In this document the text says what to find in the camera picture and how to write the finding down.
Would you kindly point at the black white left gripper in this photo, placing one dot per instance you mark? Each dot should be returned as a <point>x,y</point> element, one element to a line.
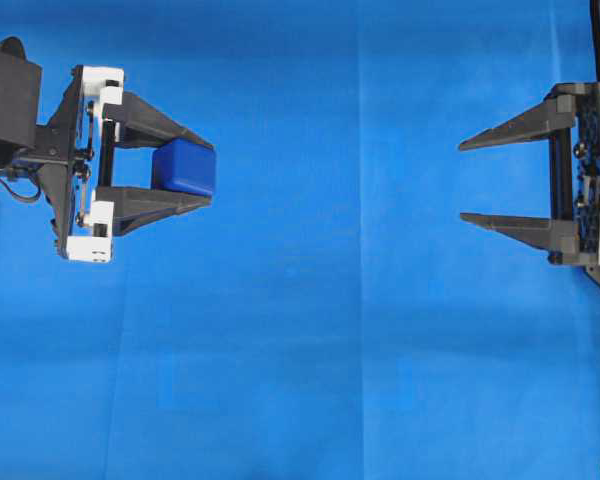
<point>84,221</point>

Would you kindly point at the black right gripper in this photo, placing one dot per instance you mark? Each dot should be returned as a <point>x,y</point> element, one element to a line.
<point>570,119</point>

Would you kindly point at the blue block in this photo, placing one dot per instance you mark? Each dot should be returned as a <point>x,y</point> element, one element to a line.
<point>185,167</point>

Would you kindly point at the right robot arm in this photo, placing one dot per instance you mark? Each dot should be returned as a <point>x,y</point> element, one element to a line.
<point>568,118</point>

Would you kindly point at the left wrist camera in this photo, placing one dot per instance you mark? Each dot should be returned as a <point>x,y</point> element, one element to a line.
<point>20,82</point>

